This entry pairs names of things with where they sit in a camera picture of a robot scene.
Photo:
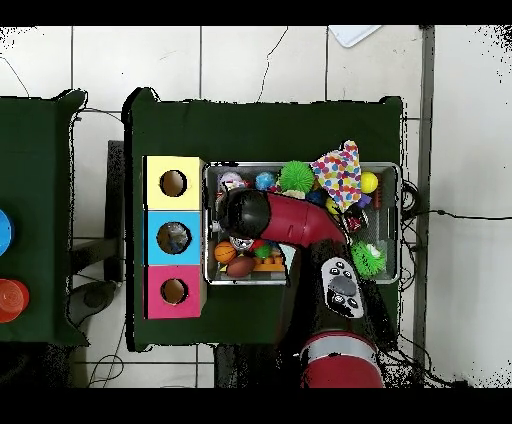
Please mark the green spiky rubber ball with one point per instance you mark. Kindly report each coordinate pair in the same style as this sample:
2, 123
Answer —
296, 176

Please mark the colourful dotted cloth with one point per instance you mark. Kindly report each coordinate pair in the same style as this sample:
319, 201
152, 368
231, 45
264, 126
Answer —
338, 176

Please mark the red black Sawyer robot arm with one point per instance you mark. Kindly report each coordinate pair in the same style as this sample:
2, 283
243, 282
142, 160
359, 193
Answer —
296, 220

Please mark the wooden box with three holes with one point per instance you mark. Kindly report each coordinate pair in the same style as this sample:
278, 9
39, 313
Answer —
192, 192

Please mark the silver mesh bin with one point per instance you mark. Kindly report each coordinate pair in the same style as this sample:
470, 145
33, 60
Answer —
382, 228

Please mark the blue globe ball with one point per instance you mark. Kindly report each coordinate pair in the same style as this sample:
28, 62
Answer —
264, 180

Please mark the white baseball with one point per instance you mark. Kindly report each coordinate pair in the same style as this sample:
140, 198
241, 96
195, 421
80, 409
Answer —
230, 178

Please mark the orange toy basketball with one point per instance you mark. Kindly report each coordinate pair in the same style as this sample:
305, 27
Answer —
224, 252

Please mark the brown toy football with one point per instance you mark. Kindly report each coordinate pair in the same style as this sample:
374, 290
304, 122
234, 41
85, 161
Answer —
240, 266

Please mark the dark green table cloth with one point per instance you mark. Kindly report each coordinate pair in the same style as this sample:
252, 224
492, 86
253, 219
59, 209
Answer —
260, 132

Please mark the yellow ball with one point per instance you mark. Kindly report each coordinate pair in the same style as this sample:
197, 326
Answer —
368, 182

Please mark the green spiky ball with eyes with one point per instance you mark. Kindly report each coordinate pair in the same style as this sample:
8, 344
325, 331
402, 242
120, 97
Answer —
368, 260

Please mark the black floor stand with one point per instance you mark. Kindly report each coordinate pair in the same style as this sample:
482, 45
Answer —
116, 200

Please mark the white tray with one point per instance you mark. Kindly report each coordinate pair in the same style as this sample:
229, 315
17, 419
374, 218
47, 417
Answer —
352, 34

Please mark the small green covered table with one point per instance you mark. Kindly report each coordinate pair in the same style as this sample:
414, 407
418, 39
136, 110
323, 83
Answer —
36, 160

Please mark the blue cup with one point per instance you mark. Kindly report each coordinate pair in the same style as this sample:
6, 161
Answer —
4, 232

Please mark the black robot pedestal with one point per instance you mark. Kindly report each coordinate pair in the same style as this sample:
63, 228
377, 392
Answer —
248, 368

